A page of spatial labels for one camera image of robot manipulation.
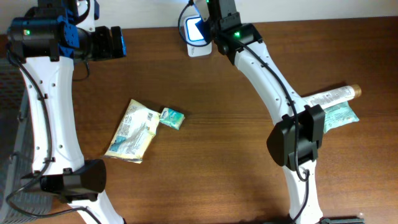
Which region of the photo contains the yellow white wipes packet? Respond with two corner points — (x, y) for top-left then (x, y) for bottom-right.
(104, 100), (160, 164)

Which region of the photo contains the small teal tissue pack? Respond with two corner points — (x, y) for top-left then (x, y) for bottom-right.
(160, 108), (185, 130)

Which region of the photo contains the white tube with gold cap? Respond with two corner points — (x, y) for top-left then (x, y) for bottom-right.
(303, 85), (362, 109)

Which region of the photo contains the teal snack bar packet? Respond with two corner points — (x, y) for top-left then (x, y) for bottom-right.
(323, 101), (359, 134)

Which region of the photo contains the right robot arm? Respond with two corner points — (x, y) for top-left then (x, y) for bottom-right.
(193, 1), (325, 223)

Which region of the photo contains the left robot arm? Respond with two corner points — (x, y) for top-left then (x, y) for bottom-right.
(6, 0), (126, 223)

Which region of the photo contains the grey plastic mesh basket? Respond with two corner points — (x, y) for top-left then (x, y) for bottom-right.
(1, 58), (35, 223)

